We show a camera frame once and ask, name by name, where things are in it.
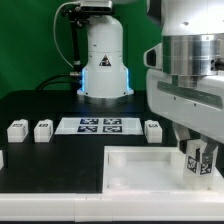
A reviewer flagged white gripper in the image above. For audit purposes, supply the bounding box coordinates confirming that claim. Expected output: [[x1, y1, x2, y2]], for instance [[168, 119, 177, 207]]
[[146, 69, 224, 164]]

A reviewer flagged white square tabletop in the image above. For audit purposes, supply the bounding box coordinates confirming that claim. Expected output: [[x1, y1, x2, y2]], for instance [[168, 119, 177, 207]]
[[103, 146, 224, 193]]

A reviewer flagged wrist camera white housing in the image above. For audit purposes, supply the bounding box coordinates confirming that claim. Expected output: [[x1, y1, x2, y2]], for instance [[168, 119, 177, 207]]
[[143, 43, 163, 70]]

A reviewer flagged white marker base plate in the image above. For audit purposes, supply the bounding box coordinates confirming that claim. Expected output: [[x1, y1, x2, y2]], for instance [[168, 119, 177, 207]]
[[55, 117, 143, 135]]

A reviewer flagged black cable bundle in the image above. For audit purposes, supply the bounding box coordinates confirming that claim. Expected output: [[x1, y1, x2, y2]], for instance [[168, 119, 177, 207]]
[[35, 73, 80, 92]]

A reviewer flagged white obstacle fence wall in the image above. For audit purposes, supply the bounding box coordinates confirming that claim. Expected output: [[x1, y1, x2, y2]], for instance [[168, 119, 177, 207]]
[[0, 191, 224, 222]]

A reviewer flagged white cable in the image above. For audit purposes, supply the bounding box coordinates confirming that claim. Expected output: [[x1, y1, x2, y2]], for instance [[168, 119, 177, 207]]
[[53, 1, 82, 69]]

